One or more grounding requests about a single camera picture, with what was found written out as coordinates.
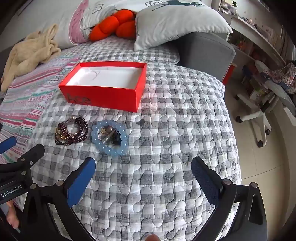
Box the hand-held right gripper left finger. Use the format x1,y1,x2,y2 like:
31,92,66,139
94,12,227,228
24,157,96,241

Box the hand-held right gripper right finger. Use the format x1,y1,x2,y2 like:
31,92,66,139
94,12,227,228
191,157,270,241

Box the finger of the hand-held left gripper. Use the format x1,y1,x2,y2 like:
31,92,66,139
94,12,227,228
0,136,17,155
0,144,46,173

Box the gold bangles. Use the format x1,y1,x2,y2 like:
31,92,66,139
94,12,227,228
56,128,70,142

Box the light blue bead bracelet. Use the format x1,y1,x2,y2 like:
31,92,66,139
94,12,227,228
92,120,129,159

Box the clear crystal pendant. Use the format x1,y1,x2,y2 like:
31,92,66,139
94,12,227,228
100,134,115,144

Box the dark red bead bracelet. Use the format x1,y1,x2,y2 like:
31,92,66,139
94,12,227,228
55,115,89,146

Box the red cardboard box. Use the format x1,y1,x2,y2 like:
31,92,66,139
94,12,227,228
58,61,147,113

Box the thin beaded necklace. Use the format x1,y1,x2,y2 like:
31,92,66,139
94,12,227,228
89,69,109,80

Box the person's left hand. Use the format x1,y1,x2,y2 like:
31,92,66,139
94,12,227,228
6,200,21,229

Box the striped patterned blanket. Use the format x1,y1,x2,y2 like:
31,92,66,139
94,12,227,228
0,54,81,164

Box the grey checked quilt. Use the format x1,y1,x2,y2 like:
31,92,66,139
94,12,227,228
0,37,242,241

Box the white office chair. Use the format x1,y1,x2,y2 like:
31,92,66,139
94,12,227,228
235,60,296,148

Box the beige plush cloth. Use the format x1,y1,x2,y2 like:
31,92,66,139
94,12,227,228
0,23,62,92

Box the red bin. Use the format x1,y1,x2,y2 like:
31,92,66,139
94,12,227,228
222,64,238,85

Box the grey ottoman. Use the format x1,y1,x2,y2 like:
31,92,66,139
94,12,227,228
172,31,236,82

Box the floral cloth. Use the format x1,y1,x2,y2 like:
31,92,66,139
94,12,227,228
260,62,296,94

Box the white pink pillow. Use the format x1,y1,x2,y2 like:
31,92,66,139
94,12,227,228
6,0,93,49

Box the orange knot cushion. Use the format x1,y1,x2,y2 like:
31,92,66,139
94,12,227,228
89,9,137,42

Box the white pillow teal print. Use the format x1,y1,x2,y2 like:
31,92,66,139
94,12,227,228
134,0,233,52

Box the white pillow line drawing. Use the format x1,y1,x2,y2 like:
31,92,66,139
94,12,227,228
81,0,151,30

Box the white wall shelf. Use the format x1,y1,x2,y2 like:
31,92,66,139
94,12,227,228
217,0,296,68

